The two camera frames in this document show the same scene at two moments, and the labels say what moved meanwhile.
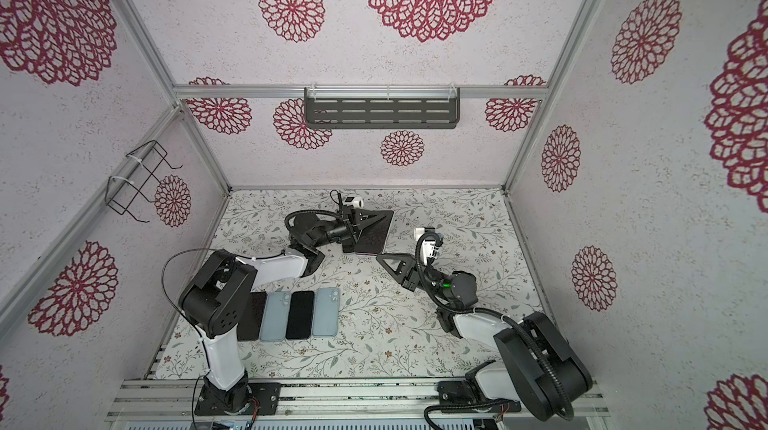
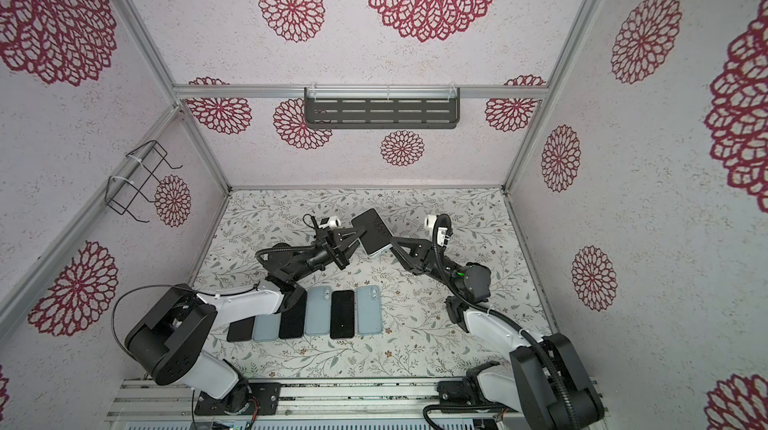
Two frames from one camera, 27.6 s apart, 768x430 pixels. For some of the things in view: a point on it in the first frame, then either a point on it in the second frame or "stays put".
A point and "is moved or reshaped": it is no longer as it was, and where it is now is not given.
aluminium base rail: x=314 y=399 stays put
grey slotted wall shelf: x=381 y=107 stays put
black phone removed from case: x=251 y=320 is moved or reshaped
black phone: x=372 y=238 → x=342 y=316
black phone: x=300 y=315 is moved or reshaped
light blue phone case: x=326 y=312 is moved or reshaped
